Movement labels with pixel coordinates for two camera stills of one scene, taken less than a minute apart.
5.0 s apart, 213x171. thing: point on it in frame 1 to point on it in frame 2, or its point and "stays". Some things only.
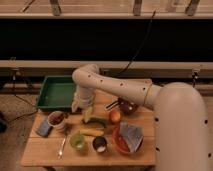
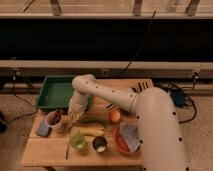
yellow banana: [86, 131] stays
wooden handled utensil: [60, 154] to [67, 143]
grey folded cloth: [132, 135] stays
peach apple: [114, 116] stays
